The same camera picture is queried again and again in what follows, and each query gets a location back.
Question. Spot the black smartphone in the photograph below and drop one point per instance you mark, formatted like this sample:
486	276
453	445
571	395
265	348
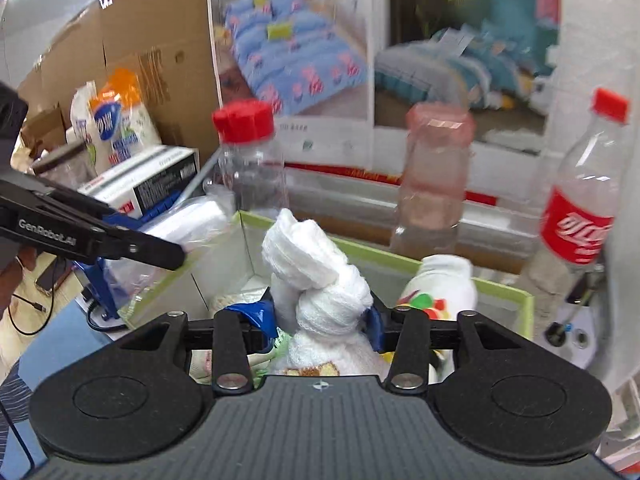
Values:
53	276

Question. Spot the bedding poster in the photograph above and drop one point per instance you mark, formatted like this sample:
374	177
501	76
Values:
341	75

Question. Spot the white black small carton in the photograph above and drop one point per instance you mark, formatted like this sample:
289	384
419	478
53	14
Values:
146	180

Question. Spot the white sock colourful dots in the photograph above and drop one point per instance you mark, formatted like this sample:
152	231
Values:
442	288

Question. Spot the blue table cloth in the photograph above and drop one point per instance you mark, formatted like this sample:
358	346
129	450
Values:
66	339

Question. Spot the blue metal machine box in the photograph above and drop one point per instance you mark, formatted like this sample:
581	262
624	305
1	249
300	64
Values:
124	240

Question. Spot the green cardboard box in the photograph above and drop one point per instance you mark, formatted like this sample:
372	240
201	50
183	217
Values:
237	252

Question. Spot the pink clear plastic bottle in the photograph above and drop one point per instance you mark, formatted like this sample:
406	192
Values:
432	189

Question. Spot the clear zip bag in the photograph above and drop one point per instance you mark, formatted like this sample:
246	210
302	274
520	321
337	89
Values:
191	225

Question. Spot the cola bottle red label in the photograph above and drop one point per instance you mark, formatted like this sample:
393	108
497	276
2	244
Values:
581	207

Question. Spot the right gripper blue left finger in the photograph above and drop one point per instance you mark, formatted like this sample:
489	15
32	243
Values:
257	321

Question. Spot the red cap clear jar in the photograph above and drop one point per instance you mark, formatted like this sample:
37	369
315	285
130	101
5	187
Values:
251	160

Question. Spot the white cream sock bundle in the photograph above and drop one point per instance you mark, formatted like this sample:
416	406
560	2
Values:
320	299

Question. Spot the person's hand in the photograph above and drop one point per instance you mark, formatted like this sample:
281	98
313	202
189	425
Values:
12	274

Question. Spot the tall clear plastic jar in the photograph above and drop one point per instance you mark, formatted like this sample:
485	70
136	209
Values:
69	165

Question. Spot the orange white detergent bag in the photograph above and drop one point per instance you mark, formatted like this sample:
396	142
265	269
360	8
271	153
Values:
113	121

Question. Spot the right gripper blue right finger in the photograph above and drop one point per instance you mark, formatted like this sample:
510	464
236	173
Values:
374	328

